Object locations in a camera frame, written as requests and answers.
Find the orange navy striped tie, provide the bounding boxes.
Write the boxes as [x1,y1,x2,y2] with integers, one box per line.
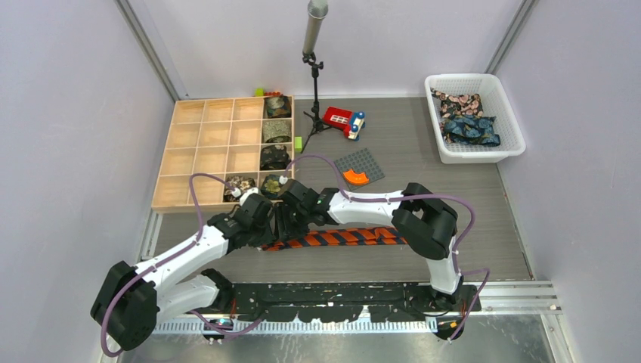
[260,227,407,252]

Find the rolled beige floral tie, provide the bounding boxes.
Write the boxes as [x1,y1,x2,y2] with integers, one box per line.
[223,175,256,203]

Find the white plastic basket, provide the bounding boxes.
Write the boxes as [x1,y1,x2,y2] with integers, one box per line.
[425,73,526,164]

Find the green block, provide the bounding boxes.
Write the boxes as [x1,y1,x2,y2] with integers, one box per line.
[293,136,303,154]

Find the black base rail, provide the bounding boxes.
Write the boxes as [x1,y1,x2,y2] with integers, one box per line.
[197,282,481,323]

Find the pink floral dark tie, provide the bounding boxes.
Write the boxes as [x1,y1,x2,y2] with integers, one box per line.
[430,88,484,119]

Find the black tripod stand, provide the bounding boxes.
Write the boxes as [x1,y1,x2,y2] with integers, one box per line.
[301,52,330,153]

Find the grey lego baseplate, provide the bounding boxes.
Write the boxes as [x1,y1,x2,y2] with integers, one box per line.
[334,148,386,191]

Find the orange curved block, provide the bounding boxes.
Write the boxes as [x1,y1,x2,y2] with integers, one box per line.
[342,169,370,186]

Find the green and red small toys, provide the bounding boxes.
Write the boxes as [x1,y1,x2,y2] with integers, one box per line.
[254,88,282,97]

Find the rolled dark tie top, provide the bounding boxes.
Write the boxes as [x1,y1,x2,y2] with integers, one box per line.
[265,95,292,119]

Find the wooden compartment tray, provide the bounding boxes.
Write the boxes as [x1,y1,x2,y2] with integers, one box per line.
[152,95,296,213]

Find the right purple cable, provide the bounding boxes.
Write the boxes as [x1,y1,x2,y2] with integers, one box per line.
[280,154,491,342]

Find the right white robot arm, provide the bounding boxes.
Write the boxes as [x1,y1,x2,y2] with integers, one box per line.
[274,180,462,311]

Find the purple cable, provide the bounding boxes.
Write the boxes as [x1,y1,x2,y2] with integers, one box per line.
[280,154,491,342]
[100,172,266,358]

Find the red toy block car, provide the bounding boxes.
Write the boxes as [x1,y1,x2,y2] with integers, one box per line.
[322,107,366,141]

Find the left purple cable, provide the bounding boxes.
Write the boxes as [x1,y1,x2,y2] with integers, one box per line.
[100,172,266,358]

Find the rolled olive patterned tie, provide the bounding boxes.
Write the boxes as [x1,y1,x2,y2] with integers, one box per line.
[262,119,293,144]

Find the rolled blue gold flower tie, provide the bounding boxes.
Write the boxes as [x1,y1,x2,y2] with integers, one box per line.
[259,174,289,200]

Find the grey microphone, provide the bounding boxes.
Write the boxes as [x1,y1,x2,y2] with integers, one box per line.
[302,0,329,56]

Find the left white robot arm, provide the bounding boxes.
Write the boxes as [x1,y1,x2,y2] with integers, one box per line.
[90,192,273,351]

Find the rolled black gold tie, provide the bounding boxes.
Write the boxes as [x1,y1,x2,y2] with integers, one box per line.
[259,144,292,171]

